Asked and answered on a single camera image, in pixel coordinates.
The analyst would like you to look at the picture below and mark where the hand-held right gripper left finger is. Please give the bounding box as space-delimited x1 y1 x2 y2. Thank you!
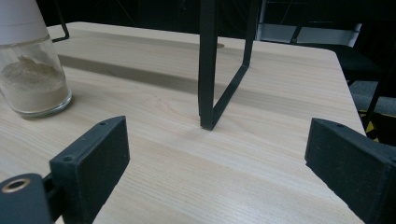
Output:
49 115 131 224

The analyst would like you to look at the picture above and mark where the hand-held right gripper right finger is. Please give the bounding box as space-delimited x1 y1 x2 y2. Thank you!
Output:
304 117 396 224

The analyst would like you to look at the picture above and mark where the black metal shelf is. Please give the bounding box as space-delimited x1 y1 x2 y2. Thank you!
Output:
50 0 260 132

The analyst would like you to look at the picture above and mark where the black stand with striped base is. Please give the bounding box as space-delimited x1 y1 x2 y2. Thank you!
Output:
358 40 396 145

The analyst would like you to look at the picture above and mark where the black folding chair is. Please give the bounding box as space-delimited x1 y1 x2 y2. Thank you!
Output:
289 20 396 87

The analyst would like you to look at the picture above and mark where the white metal stand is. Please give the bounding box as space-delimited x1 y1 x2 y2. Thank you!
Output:
255 0 364 49

